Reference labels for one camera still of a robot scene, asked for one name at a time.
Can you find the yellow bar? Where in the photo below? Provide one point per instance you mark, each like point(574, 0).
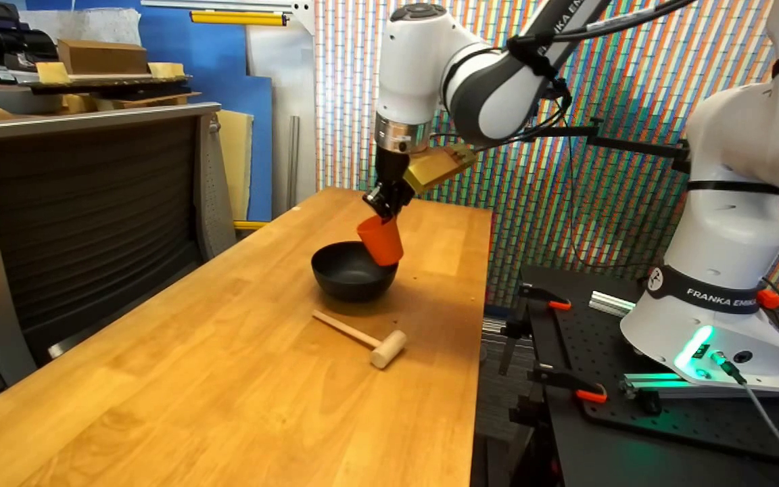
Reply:
point(238, 17)

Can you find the black equipment cart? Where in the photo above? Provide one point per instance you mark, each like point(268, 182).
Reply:
point(641, 454)

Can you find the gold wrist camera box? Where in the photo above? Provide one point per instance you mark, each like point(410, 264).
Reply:
point(439, 166)

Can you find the grey slatted cabinet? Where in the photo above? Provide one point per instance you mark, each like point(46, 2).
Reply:
point(83, 218)

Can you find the wooden mallet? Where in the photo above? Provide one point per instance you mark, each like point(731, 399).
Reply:
point(387, 346)

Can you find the black camera boom rod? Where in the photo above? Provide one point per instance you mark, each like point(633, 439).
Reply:
point(624, 142)

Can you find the silver aluminium profile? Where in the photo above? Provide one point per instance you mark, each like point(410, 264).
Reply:
point(610, 303)

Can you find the black bag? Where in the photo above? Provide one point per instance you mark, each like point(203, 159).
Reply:
point(11, 36)

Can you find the orange plastic cup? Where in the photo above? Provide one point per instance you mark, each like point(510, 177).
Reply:
point(382, 242)

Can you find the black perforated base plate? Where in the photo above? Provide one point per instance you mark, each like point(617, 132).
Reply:
point(606, 361)

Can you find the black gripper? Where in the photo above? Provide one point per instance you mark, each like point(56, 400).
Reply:
point(393, 174)

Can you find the beige foam panel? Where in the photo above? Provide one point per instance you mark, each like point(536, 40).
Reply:
point(234, 166)

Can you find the silver aluminium rail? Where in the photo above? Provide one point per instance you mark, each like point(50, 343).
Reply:
point(678, 385)

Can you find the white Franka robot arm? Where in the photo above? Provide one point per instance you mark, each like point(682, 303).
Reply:
point(731, 224)

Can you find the black bowl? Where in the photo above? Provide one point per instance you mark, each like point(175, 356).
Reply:
point(352, 272)

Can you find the blue board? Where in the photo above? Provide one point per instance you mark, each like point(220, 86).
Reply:
point(218, 63)

